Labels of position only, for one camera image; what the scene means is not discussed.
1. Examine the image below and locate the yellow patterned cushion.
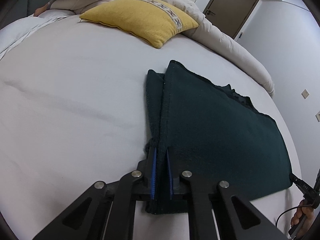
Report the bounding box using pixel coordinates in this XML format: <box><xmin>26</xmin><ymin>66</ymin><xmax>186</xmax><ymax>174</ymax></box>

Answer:
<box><xmin>80</xmin><ymin>0</ymin><xmax>199</xmax><ymax>49</ymax></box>

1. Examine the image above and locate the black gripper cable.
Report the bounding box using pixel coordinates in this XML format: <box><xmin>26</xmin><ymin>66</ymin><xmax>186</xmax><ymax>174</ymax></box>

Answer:
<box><xmin>275</xmin><ymin>205</ymin><xmax>304</xmax><ymax>227</ymax></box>

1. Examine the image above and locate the white bed pillow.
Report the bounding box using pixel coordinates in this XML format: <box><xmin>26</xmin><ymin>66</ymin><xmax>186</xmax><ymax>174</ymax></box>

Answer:
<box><xmin>1</xmin><ymin>9</ymin><xmax>82</xmax><ymax>60</ymax></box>

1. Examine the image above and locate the cream white duvet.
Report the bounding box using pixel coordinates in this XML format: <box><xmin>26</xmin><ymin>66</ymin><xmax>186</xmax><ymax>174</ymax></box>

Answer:
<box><xmin>50</xmin><ymin>0</ymin><xmax>275</xmax><ymax>97</ymax></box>

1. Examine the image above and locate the beige wall socket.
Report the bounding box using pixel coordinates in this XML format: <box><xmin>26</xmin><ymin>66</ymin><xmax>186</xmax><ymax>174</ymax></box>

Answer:
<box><xmin>302</xmin><ymin>89</ymin><xmax>309</xmax><ymax>99</ymax></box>
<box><xmin>316</xmin><ymin>111</ymin><xmax>320</xmax><ymax>122</ymax></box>

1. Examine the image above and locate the brown wooden door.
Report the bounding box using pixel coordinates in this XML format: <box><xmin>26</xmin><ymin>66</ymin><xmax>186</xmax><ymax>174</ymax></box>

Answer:
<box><xmin>203</xmin><ymin>0</ymin><xmax>259</xmax><ymax>38</ymax></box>

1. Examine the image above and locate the person's right hand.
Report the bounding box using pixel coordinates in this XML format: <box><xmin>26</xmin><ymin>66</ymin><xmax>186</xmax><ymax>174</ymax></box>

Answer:
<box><xmin>290</xmin><ymin>198</ymin><xmax>318</xmax><ymax>237</ymax></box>

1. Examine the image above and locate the upper beige wall socket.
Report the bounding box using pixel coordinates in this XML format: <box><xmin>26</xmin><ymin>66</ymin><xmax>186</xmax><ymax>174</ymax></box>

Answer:
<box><xmin>302</xmin><ymin>89</ymin><xmax>309</xmax><ymax>99</ymax></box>

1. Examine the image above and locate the dark green knit sweater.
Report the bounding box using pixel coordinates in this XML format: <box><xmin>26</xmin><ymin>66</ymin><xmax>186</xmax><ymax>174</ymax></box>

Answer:
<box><xmin>145</xmin><ymin>60</ymin><xmax>292</xmax><ymax>215</ymax></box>

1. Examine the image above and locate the lower beige wall socket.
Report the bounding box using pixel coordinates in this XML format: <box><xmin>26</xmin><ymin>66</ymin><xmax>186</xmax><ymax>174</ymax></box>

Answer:
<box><xmin>316</xmin><ymin>111</ymin><xmax>320</xmax><ymax>122</ymax></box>

